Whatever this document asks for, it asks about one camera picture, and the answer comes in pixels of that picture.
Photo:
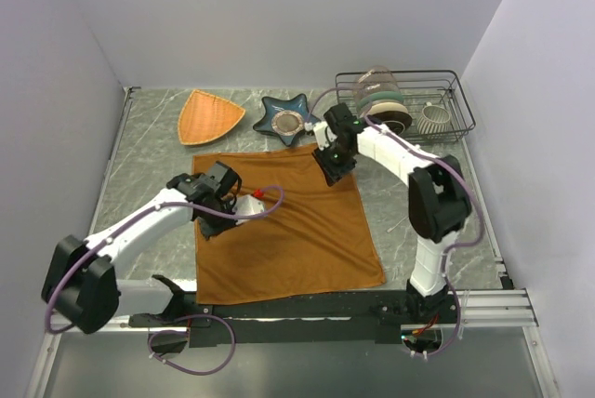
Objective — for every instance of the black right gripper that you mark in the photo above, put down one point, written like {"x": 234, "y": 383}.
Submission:
{"x": 332, "y": 173}

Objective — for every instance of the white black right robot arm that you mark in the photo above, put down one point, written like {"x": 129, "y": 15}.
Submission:
{"x": 439, "y": 203}

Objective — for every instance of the black wire dish rack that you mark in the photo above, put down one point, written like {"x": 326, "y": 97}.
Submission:
{"x": 441, "y": 87}

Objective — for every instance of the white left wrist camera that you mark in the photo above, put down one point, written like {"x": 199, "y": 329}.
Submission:
{"x": 246, "y": 208}

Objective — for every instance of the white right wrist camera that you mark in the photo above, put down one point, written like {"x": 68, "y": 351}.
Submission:
{"x": 322, "y": 133}

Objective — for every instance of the aluminium frame rail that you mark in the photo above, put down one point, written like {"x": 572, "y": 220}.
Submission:
{"x": 497, "y": 307}

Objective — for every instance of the orange cloth napkin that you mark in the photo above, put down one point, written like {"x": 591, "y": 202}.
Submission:
{"x": 317, "y": 241}

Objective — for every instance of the clear glass jar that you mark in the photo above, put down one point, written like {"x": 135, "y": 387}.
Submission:
{"x": 378, "y": 83}

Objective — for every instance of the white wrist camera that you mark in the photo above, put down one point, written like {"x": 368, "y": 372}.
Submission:
{"x": 246, "y": 208}
{"x": 322, "y": 133}

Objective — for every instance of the blue star-shaped dish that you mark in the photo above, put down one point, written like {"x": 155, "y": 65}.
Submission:
{"x": 284, "y": 119}

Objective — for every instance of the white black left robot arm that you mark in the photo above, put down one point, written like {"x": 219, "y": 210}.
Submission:
{"x": 82, "y": 281}

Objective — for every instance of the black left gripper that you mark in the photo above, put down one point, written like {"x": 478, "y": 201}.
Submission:
{"x": 208, "y": 231}

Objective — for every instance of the orange woven triangular tray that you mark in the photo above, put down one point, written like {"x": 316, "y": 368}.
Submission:
{"x": 206, "y": 117}

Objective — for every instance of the stacked ceramic plates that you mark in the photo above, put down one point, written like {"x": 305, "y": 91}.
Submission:
{"x": 388, "y": 108}

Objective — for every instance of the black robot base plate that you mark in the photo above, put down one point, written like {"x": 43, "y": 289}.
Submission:
{"x": 205, "y": 332}

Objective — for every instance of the silver spoon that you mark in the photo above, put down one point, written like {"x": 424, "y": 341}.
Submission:
{"x": 395, "y": 226}

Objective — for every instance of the striped ceramic mug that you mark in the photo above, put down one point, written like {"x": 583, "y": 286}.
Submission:
{"x": 433, "y": 119}

